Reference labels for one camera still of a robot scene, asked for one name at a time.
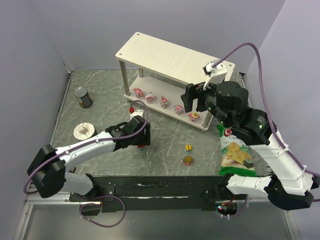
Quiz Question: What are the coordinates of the pink toy with green hat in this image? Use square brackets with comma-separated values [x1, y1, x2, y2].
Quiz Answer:
[188, 112, 200, 122]

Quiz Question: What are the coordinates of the red cherry toy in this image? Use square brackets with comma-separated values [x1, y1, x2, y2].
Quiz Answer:
[137, 145, 146, 151]

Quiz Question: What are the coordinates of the pink toy with blue bows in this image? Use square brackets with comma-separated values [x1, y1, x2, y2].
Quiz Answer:
[173, 104, 185, 115]

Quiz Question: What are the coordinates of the pink white toy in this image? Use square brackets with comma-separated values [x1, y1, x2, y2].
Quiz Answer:
[144, 92, 156, 104]
[160, 96, 169, 109]

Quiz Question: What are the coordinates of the pink round toy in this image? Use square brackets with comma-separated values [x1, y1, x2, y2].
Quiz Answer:
[133, 88, 144, 98]

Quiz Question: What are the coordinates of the olive brown pink toy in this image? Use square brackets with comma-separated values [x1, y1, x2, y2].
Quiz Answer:
[182, 156, 194, 166]

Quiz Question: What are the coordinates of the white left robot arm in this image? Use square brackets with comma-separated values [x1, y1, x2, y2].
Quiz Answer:
[26, 115, 151, 200]

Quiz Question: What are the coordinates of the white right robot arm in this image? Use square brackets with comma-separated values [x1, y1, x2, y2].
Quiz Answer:
[181, 81, 320, 211]

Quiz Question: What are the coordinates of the two-tier white wooden shelf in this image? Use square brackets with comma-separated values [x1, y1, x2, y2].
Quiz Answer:
[115, 32, 235, 132]

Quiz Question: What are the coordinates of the small yellow blue toy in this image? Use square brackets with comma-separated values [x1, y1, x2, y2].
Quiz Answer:
[185, 144, 193, 153]

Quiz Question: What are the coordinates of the small dark metal can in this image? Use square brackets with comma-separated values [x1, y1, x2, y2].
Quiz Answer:
[73, 86, 93, 108]

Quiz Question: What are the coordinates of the green cassava chips bag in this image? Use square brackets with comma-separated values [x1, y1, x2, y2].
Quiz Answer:
[216, 125, 257, 177]

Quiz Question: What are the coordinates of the brown snack packet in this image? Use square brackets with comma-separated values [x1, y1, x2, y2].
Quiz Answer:
[69, 167, 76, 173]

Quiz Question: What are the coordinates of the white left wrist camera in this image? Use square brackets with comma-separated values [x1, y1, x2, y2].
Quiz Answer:
[129, 107, 144, 120]

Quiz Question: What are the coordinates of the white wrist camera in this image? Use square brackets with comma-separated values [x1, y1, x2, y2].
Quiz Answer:
[129, 107, 144, 120]
[202, 60, 228, 90]

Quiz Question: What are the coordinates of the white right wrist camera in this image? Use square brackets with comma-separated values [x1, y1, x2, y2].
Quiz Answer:
[202, 60, 228, 90]

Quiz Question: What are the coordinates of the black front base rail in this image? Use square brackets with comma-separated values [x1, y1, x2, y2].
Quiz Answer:
[68, 175, 276, 214]

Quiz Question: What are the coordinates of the lower purple cable loop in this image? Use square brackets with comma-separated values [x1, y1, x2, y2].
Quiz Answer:
[79, 193, 127, 228]

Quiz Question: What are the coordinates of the aluminium frame rail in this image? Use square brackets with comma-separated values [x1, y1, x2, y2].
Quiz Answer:
[24, 192, 71, 205]

